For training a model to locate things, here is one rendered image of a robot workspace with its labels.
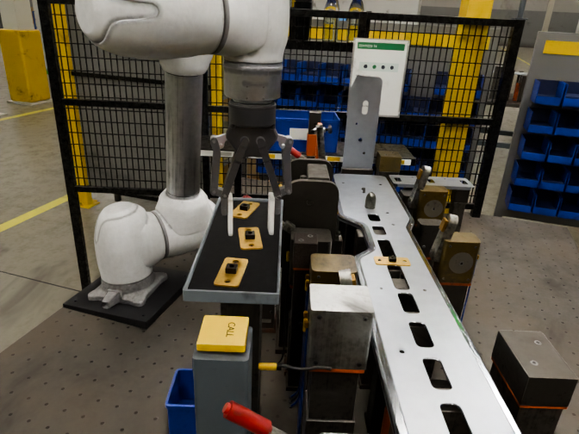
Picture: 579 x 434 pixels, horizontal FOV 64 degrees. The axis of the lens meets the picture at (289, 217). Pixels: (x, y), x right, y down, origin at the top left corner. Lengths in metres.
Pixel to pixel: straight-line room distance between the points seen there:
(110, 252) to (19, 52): 7.24
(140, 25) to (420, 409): 0.65
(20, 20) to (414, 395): 8.21
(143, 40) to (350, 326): 0.51
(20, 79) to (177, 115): 7.36
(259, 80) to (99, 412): 0.82
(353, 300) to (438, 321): 0.24
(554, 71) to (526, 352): 2.50
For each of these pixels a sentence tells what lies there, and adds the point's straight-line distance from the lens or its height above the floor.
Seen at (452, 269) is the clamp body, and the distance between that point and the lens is 1.23.
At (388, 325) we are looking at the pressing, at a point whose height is 1.00.
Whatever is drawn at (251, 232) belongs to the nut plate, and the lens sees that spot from 0.84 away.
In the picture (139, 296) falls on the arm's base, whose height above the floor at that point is 0.74.
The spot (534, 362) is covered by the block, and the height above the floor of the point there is 1.03.
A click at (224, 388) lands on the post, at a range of 0.63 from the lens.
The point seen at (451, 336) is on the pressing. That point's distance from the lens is 0.94.
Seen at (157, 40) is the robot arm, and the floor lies 1.49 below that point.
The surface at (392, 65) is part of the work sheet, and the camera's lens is 2.04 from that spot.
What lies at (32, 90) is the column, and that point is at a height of 0.21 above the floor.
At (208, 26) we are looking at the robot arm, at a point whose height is 1.51.
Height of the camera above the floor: 1.53
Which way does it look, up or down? 24 degrees down
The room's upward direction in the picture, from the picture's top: 3 degrees clockwise
